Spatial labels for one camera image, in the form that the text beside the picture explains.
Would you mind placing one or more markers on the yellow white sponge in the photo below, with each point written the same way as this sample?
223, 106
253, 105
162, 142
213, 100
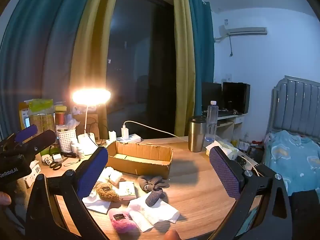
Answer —
226, 146

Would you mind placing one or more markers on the small white adapter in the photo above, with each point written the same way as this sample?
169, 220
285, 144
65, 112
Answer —
57, 158

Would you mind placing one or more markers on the white power strip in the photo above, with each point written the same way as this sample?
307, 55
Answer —
133, 137

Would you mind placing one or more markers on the red cylinder with yellow lid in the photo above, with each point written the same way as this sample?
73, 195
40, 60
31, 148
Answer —
60, 118

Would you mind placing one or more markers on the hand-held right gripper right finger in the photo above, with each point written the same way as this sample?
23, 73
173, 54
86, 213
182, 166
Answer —
225, 177

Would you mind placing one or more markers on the black computer monitor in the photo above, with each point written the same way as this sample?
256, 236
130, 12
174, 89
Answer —
236, 97
211, 96

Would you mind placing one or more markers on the white pill bottle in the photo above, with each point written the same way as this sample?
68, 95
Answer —
80, 152
74, 146

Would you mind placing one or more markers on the brown paper bag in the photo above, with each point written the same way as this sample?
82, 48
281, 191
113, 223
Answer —
80, 122

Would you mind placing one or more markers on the pink plush pouch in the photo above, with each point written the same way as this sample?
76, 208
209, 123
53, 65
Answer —
122, 221

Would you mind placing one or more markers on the white paper towel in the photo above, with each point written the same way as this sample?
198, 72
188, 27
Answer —
165, 212
140, 221
93, 205

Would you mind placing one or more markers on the white desk lamp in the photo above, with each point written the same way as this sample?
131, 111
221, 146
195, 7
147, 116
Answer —
91, 96

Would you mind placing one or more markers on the white air conditioner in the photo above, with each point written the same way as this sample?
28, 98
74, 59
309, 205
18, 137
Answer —
242, 31

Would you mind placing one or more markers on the white computer desk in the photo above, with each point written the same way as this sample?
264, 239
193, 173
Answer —
226, 123

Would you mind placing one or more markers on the grey padded headboard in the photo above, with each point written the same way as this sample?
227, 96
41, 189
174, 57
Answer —
297, 100

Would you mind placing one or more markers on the white wall socket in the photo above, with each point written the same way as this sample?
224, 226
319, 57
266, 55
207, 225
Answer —
228, 76

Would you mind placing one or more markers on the crumpled white tissue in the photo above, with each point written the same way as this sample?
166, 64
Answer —
113, 176

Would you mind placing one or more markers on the white plug block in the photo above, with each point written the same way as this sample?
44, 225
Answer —
112, 136

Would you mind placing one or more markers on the yellow curtain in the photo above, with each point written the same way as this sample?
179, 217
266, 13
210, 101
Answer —
182, 67
92, 42

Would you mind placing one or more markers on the dark cloth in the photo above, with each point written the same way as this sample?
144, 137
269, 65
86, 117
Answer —
305, 215

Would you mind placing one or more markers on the white charger plug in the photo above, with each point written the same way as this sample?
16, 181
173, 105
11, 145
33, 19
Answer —
125, 133

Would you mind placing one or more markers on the cardboard box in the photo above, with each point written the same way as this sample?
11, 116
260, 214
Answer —
140, 153

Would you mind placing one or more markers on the teal curtain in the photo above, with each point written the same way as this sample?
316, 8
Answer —
37, 42
203, 42

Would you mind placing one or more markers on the white perforated basket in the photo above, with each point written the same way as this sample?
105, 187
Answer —
66, 137

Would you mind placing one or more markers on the person's left hand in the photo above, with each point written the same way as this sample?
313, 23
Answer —
4, 198

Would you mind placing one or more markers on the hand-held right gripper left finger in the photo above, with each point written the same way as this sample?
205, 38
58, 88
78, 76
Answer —
92, 173

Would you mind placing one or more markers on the clear water bottle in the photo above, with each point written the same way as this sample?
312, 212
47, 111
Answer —
212, 120

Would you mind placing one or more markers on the steel travel tumbler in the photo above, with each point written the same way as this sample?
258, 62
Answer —
196, 137

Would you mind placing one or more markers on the small white box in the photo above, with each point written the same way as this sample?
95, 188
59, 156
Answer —
127, 191

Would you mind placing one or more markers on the black flashlight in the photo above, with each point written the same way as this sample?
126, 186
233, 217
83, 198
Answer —
68, 154

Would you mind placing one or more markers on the fuzzy brown black sock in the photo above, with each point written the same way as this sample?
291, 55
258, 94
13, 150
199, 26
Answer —
107, 192

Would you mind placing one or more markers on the white medicine box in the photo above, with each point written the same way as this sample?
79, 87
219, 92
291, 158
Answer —
33, 175

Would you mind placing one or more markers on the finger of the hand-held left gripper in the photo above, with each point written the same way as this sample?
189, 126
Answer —
26, 133
42, 140

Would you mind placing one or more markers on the blue printed blanket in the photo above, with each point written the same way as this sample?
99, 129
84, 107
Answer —
292, 160

